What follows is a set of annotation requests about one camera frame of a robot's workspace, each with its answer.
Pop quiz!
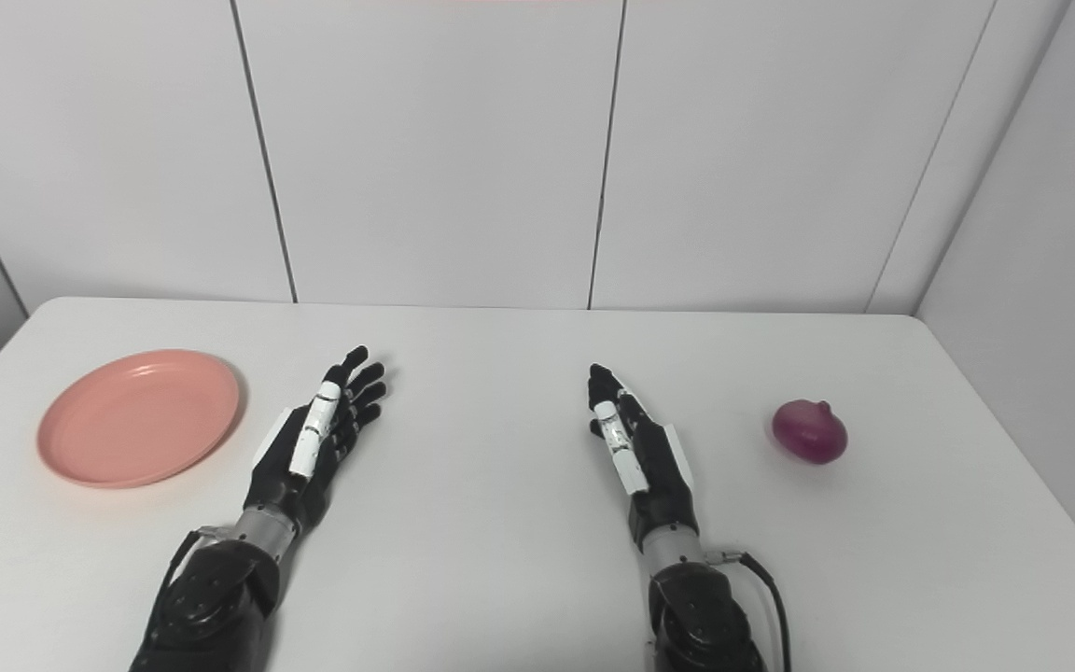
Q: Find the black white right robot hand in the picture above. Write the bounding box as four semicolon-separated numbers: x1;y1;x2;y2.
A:
587;363;700;547

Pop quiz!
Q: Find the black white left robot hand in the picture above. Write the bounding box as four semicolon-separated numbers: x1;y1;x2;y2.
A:
244;345;389;538

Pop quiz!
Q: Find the pink round plate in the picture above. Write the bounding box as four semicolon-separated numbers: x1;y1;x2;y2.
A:
36;349;242;490

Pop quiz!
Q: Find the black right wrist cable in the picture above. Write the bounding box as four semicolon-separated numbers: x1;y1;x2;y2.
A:
707;549;792;672

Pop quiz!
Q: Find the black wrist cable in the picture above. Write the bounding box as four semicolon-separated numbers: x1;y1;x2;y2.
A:
147;525;230;654
707;549;792;672

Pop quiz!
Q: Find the purple red onion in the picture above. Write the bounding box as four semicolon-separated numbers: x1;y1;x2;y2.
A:
772;399;848;466

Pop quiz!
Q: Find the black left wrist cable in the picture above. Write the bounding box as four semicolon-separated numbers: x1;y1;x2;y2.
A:
147;525;230;654

